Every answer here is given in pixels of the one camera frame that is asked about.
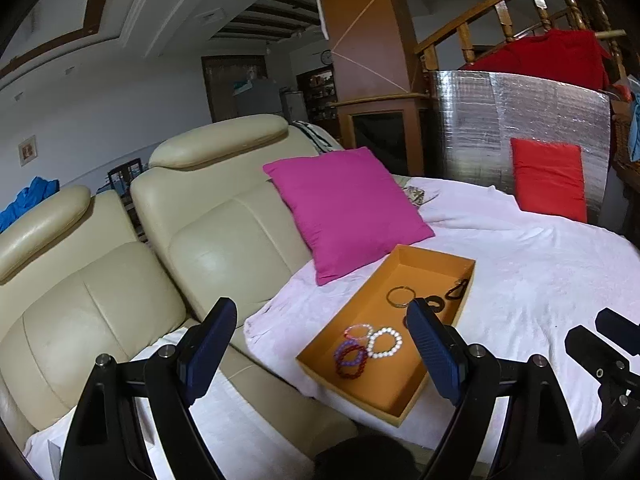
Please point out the wicker basket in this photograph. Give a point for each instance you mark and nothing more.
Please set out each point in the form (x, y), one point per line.
(622, 145)

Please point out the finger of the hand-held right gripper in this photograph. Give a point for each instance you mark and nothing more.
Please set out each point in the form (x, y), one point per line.
(617, 327)
(590, 347)

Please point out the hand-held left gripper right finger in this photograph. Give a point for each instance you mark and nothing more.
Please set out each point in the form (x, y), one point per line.
(435, 350)

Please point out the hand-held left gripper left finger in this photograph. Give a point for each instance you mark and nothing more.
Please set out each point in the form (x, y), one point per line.
(210, 350)

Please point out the beige leather sofa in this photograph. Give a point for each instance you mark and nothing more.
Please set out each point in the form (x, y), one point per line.
(225, 240)

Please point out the red cloth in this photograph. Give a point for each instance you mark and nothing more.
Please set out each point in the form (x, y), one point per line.
(560, 55)

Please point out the framed wall picture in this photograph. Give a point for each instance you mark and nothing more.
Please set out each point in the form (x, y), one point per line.
(27, 150)

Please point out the red cushion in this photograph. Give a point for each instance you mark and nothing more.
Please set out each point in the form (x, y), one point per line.
(550, 180)

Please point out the pale pink blanket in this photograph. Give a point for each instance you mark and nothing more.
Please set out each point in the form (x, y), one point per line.
(525, 270)

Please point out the white refrigerator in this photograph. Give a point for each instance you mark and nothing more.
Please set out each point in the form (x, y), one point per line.
(294, 105)

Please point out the grey refrigerator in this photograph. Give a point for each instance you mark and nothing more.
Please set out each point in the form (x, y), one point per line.
(260, 100)

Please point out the wooden railing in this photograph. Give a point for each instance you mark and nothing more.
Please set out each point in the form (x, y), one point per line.
(504, 22)

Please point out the orange cardboard box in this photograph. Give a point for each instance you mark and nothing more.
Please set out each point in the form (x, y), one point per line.
(400, 375)

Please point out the brown door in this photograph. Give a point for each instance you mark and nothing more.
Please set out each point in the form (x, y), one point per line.
(217, 90)

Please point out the light blue cloth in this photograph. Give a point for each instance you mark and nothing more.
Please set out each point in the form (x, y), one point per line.
(636, 130)

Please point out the wooden cabinet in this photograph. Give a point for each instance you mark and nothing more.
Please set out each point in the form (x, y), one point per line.
(412, 140)

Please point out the round wall clock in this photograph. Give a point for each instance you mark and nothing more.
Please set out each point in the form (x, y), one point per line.
(327, 57)

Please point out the patterned cloth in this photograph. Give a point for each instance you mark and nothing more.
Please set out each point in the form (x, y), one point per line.
(415, 195)

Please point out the silver foil board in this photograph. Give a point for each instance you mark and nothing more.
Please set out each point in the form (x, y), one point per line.
(475, 125)

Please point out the white sheet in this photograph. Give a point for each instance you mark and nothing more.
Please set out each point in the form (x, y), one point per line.
(260, 430)

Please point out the dark wooden chair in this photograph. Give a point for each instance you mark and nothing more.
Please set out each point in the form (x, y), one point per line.
(122, 175)

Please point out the thin bangle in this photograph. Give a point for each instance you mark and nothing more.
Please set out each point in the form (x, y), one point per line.
(395, 304)

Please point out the striped white cloth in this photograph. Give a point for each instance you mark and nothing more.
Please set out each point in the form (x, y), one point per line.
(320, 137)

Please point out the magenta pillow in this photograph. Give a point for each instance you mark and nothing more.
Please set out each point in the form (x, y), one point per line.
(345, 210)

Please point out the dark display shelf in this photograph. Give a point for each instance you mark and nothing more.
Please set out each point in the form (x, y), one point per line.
(320, 95)

